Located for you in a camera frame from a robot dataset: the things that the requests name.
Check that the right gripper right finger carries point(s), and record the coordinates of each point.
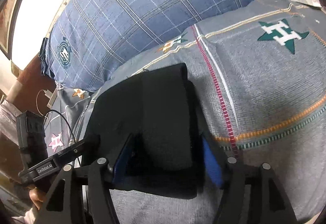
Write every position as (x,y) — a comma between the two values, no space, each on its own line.
(250,194)

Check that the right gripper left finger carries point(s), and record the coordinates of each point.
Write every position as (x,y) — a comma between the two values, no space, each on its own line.
(78,182)

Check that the black pants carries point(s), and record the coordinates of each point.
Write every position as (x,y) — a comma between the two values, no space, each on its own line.
(151,135)

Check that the person's left hand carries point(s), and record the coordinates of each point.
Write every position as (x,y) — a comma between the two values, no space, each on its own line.
(37,196)

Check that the white power strip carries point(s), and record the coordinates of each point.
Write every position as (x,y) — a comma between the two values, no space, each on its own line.
(52,98)

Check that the brown wooden headboard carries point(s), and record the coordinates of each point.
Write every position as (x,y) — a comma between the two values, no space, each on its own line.
(21,98)

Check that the blue plaid pillow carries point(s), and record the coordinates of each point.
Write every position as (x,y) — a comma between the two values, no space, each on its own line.
(92,38)

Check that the white charger with cable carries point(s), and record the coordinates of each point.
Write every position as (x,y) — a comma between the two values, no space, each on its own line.
(43,103)

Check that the framed wall picture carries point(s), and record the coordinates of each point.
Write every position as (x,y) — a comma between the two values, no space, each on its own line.
(9,13)

